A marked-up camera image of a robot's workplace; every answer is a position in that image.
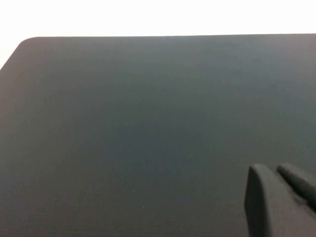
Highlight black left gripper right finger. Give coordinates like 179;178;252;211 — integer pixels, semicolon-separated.
276;163;316;211

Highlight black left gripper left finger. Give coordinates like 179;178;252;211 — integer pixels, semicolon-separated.
244;163;316;237

